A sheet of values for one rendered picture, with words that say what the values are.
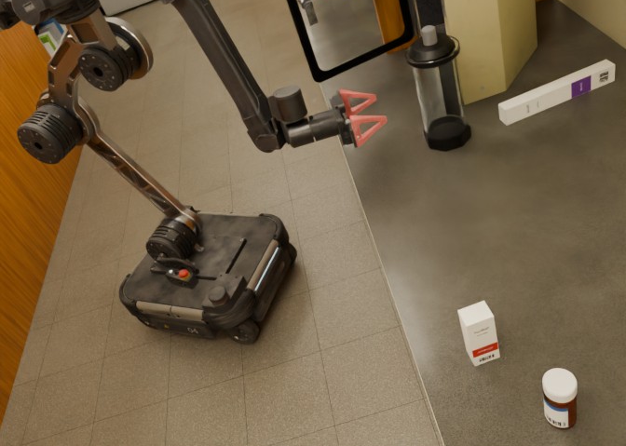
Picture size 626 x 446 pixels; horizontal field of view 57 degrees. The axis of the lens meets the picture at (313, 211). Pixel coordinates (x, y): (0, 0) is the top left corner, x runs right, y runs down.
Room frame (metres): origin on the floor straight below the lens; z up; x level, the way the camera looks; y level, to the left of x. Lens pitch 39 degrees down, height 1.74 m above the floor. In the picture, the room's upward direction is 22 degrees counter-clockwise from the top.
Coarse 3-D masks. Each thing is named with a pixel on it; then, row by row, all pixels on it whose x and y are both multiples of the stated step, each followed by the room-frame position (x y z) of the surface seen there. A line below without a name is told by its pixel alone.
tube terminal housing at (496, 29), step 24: (456, 0) 1.13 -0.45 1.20; (480, 0) 1.12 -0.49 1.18; (504, 0) 1.14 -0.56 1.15; (528, 0) 1.22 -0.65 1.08; (456, 24) 1.13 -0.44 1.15; (480, 24) 1.12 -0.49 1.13; (504, 24) 1.13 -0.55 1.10; (528, 24) 1.22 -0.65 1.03; (480, 48) 1.12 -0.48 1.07; (504, 48) 1.13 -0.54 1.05; (528, 48) 1.21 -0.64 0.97; (480, 72) 1.13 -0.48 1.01; (504, 72) 1.12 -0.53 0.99; (480, 96) 1.13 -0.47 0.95
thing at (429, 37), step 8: (424, 32) 1.03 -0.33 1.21; (432, 32) 1.02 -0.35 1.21; (416, 40) 1.07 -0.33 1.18; (424, 40) 1.03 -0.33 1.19; (432, 40) 1.02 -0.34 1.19; (440, 40) 1.03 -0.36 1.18; (448, 40) 1.02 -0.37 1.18; (416, 48) 1.03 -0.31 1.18; (424, 48) 1.02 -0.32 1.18; (432, 48) 1.01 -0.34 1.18; (440, 48) 1.00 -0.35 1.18; (448, 48) 1.00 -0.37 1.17; (416, 56) 1.02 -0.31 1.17; (424, 56) 1.01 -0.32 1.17; (432, 56) 1.00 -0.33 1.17; (440, 56) 0.99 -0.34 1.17
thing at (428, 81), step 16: (448, 64) 0.99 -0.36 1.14; (416, 80) 1.03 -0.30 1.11; (432, 80) 1.00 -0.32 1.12; (448, 80) 0.99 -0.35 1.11; (432, 96) 1.00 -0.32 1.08; (448, 96) 0.99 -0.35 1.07; (432, 112) 1.01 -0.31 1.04; (448, 112) 0.99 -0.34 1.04; (464, 112) 1.01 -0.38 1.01; (432, 128) 1.01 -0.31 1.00; (448, 128) 0.99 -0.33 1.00; (464, 128) 1.00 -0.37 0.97
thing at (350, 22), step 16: (304, 0) 1.41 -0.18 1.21; (320, 0) 1.42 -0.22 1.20; (336, 0) 1.42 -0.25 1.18; (352, 0) 1.42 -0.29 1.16; (368, 0) 1.43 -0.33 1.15; (384, 0) 1.43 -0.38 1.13; (304, 16) 1.41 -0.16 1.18; (320, 16) 1.41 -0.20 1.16; (336, 16) 1.42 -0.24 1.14; (352, 16) 1.42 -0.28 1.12; (368, 16) 1.43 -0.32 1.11; (384, 16) 1.43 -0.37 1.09; (400, 16) 1.43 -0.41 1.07; (320, 32) 1.41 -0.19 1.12; (336, 32) 1.42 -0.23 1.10; (352, 32) 1.42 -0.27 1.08; (368, 32) 1.43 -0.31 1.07; (384, 32) 1.43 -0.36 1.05; (400, 32) 1.43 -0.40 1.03; (320, 48) 1.41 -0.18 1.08; (336, 48) 1.42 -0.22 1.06; (352, 48) 1.42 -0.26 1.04; (368, 48) 1.42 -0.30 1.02; (320, 64) 1.41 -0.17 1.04; (336, 64) 1.42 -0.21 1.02
